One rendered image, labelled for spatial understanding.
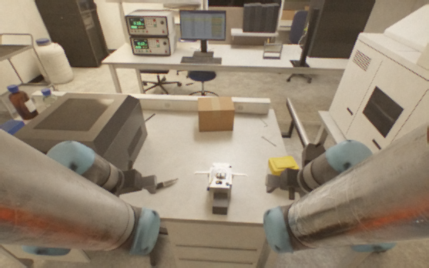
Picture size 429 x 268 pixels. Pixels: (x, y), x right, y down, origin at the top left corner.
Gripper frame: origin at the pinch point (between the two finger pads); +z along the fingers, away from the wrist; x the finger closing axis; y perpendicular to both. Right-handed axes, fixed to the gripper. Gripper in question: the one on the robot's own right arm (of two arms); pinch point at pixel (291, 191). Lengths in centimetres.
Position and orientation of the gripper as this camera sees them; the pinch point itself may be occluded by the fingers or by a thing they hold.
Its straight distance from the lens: 73.5
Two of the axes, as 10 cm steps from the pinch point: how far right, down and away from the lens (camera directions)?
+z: -0.8, 4.5, 8.9
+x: 9.8, 1.8, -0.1
